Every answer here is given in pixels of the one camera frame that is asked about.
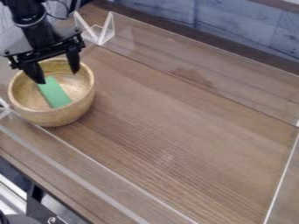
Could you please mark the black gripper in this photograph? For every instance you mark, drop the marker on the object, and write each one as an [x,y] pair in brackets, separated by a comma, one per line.
[23,55]

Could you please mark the green rectangular stick block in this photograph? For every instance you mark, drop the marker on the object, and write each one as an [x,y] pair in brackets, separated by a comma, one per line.
[54,93]

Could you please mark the wooden bowl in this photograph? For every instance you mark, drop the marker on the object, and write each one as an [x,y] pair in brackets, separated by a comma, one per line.
[30,104]

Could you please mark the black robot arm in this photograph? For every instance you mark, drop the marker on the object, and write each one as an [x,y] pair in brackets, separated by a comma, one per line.
[30,18]

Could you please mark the clear acrylic corner bracket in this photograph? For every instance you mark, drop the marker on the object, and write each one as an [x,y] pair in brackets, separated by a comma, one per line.
[96,33]

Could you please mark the clear acrylic barrier wall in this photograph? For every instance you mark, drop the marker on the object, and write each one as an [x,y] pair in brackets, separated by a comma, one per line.
[188,141]

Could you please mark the black table leg frame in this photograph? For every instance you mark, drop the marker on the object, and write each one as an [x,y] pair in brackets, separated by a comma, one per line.
[38,210]

